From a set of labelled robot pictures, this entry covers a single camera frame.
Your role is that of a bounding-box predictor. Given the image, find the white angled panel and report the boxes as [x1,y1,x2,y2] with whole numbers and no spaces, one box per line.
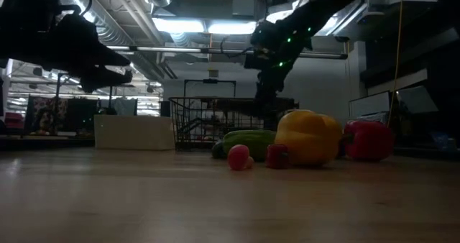
[349,84,439,119]

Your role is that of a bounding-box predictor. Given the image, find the small pink-red round fruit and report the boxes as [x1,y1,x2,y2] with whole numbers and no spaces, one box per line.
[226,144,254,171]

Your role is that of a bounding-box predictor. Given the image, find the small red fruit with stem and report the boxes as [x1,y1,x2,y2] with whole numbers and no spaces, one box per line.
[265,144,290,170]

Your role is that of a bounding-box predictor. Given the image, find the yellow bell pepper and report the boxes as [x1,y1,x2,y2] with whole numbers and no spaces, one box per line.
[275,109,343,166]

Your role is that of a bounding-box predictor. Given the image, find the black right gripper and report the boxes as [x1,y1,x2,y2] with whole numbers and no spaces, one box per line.
[244,22,313,119]

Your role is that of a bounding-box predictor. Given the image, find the light green cucumber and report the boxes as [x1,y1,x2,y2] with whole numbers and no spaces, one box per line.
[221,129,277,162]

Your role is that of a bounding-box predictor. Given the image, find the long horizontal metal bar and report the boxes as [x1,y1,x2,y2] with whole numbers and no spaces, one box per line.
[106,45,349,60]

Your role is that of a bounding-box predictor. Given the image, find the black wire basket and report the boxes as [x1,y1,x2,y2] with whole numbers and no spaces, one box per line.
[168,96,299,152]

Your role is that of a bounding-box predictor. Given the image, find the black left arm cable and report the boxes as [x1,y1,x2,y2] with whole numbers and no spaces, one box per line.
[46,0,93,17]

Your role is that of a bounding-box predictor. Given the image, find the floral patterned curtain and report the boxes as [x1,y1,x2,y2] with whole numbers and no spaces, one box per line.
[27,96,69,134]

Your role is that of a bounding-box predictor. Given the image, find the red bell pepper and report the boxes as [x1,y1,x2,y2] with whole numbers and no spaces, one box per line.
[341,119,395,161]

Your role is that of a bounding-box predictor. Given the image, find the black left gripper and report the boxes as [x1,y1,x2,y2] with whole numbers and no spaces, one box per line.
[21,13,133,93]

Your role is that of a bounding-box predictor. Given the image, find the white plastic bin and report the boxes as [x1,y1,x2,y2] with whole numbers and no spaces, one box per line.
[93,114,176,151]

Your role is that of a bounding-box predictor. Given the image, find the grey ceiling box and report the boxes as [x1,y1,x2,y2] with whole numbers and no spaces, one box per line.
[232,0,256,17]

